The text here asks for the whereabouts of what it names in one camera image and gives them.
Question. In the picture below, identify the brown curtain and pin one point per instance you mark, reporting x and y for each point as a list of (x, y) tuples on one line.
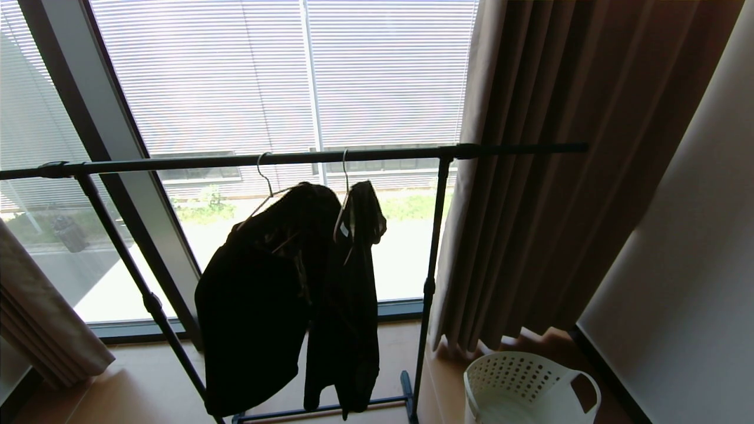
[(41, 318), (559, 70)]

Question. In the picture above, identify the pink clothes hanger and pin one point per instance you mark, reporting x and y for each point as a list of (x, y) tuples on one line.
[(346, 176), (270, 191)]

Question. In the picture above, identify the black garment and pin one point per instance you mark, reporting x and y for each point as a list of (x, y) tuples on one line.
[(253, 330), (347, 330)]

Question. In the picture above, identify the window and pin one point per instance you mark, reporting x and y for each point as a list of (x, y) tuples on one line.
[(235, 70)]

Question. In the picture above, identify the black clothes rack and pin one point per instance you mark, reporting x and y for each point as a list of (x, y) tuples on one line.
[(206, 160)]

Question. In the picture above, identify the white laundry basket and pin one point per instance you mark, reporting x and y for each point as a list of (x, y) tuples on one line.
[(512, 377)]

